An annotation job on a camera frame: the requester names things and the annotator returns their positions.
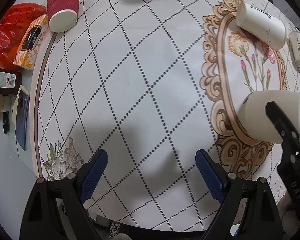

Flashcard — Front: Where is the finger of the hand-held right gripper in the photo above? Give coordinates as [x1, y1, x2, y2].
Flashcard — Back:
[265, 101, 300, 146]

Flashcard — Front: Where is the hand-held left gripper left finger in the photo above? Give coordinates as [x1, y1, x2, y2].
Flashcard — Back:
[19, 149, 108, 240]

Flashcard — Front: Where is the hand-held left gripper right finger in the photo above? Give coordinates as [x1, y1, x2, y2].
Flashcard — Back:
[195, 149, 282, 240]

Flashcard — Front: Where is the plain white paper cup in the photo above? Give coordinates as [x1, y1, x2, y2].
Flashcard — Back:
[237, 90, 300, 145]

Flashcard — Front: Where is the large white printed paper cup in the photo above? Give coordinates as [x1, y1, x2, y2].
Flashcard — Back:
[236, 2, 287, 50]

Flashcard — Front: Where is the red ribbed paper cup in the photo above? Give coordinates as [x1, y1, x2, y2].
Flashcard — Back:
[46, 0, 81, 33]

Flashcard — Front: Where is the blue smartphone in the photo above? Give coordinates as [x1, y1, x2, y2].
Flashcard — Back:
[15, 90, 30, 152]

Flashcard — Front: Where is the black round cap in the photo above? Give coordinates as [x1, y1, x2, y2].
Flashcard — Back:
[2, 111, 11, 135]

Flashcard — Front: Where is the printed white tablecloth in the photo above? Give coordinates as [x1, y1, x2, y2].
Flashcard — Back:
[32, 0, 300, 233]

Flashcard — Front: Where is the dark bottle with label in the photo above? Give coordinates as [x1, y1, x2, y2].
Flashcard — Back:
[0, 66, 23, 96]

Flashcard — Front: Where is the yellow white tissue packet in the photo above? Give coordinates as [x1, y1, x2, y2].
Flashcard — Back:
[13, 14, 53, 71]

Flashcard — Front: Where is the red plastic bag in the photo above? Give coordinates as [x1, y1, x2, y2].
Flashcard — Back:
[0, 2, 47, 70]

